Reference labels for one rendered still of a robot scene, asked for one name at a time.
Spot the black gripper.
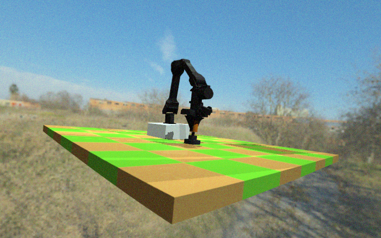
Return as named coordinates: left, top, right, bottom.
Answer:
left=181, top=99, right=208, bottom=130

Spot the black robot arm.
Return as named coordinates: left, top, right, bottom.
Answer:
left=162, top=59, right=214, bottom=124

